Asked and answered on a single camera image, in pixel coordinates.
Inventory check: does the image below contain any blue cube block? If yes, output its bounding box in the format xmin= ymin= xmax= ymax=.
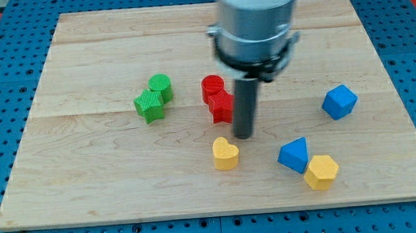
xmin=322 ymin=84 xmax=358 ymax=120

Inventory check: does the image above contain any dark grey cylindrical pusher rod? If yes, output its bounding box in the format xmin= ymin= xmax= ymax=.
xmin=232 ymin=78 xmax=259 ymax=140

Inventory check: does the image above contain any red cylinder block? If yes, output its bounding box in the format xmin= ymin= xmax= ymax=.
xmin=201 ymin=75 xmax=225 ymax=104

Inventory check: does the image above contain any yellow hexagon block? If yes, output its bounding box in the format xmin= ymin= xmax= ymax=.
xmin=303 ymin=155 xmax=339 ymax=191

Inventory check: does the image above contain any blue triangle block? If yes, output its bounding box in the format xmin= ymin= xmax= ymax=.
xmin=277 ymin=137 xmax=309 ymax=174

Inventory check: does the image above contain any light wooden board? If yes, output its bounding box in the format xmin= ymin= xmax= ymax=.
xmin=0 ymin=0 xmax=416 ymax=232

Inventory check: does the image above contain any green cylinder block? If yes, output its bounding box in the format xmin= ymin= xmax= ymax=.
xmin=148 ymin=73 xmax=174 ymax=103

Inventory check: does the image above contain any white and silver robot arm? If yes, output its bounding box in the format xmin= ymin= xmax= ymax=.
xmin=207 ymin=0 xmax=300 ymax=139

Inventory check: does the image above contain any red star block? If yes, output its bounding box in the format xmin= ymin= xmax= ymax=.
xmin=207 ymin=89 xmax=234 ymax=123

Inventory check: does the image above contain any green star block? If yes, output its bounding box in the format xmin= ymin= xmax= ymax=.
xmin=133 ymin=89 xmax=165 ymax=124

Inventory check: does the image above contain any yellow heart block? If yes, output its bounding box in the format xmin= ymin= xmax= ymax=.
xmin=212 ymin=137 xmax=239 ymax=171

